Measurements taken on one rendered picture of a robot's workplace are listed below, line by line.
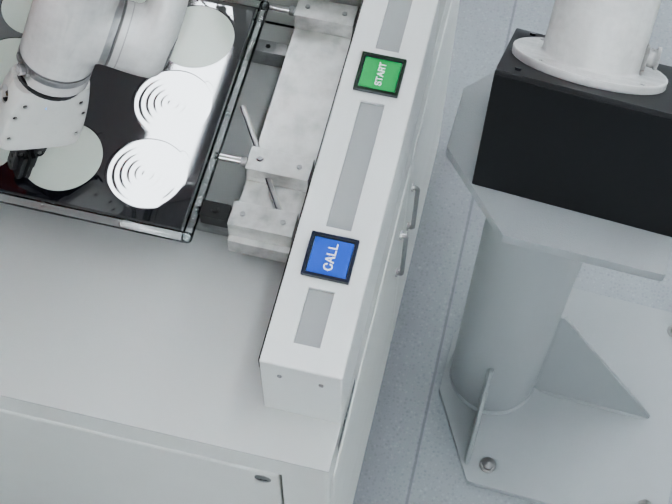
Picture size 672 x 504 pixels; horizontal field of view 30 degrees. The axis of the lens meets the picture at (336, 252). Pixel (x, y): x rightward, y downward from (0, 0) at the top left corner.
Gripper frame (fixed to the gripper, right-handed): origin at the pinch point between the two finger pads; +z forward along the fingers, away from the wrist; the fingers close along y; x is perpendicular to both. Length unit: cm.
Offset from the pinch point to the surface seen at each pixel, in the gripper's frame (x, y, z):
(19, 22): 21.8, 6.5, -0.8
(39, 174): -1.5, 2.0, 1.4
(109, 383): -27.5, 4.0, 9.3
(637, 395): -35, 119, 45
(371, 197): -24.4, 30.4, -18.5
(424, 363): -12, 89, 60
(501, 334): -25, 79, 25
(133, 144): -2.1, 13.0, -3.6
